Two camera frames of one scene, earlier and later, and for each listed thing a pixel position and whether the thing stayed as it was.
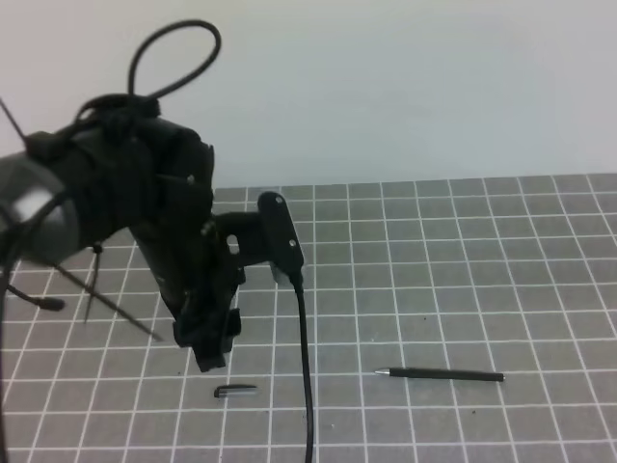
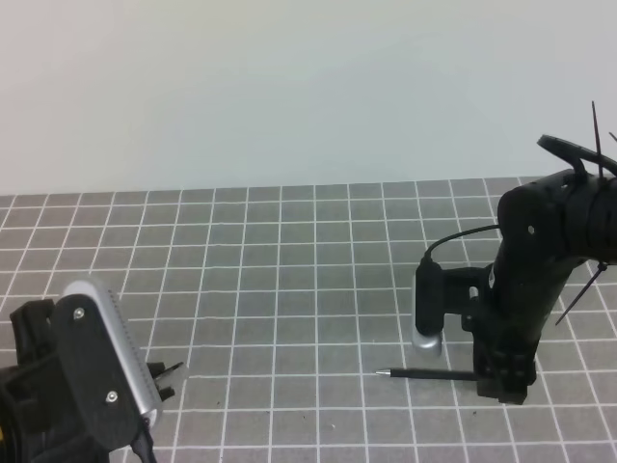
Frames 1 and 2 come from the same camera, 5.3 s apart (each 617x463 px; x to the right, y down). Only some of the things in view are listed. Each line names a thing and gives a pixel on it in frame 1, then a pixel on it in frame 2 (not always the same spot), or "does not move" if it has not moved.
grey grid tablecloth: [449, 321] does not move
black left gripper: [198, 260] to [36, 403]
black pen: [443, 373] does not move
